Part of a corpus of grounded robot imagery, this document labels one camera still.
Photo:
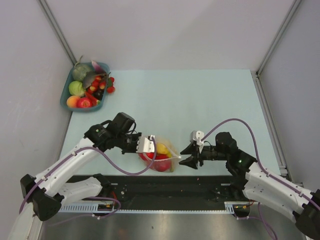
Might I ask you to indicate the yellow lemon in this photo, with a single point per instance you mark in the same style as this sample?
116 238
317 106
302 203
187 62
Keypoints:
161 149

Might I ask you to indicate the dark purple eggplant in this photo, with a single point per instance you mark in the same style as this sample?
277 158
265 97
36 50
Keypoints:
98 94

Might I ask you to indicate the red watermelon slice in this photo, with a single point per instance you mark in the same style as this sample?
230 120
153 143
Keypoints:
94 101

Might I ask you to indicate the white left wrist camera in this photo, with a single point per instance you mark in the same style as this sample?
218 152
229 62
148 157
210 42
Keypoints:
145 144

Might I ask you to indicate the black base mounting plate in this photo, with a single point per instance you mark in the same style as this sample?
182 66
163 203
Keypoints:
174 192

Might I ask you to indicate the light blue cable duct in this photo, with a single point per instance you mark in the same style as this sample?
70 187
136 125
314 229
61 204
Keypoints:
102 209

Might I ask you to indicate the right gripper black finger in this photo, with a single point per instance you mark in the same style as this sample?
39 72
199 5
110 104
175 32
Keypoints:
191 162
191 149

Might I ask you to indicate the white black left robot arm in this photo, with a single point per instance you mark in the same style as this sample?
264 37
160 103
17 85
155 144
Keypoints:
50 190

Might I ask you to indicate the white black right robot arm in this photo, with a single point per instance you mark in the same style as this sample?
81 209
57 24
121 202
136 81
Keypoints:
298 204

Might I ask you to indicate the clear zip top bag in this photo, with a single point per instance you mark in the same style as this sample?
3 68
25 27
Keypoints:
171 148

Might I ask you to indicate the teal plastic fruit basket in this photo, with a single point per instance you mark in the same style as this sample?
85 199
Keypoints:
86 87

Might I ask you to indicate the cherry tomato cluster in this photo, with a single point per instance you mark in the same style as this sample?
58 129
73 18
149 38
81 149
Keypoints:
98 84

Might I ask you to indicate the yellow banana bunch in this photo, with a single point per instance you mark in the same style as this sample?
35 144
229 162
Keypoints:
169 163

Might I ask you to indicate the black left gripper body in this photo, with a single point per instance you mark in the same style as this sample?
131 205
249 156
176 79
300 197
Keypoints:
132 143

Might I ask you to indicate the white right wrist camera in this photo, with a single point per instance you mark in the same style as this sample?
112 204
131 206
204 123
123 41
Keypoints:
196 137

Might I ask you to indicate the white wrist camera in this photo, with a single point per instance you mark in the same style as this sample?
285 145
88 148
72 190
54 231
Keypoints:
196 137
145 144

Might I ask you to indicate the green cabbage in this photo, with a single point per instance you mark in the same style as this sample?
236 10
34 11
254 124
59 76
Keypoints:
76 89

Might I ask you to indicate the red apple with highlight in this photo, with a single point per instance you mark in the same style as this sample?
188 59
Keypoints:
84 102

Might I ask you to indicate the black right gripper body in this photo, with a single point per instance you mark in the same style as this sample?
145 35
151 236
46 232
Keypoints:
208 153

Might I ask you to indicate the orange peach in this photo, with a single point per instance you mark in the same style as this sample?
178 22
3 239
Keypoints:
72 101

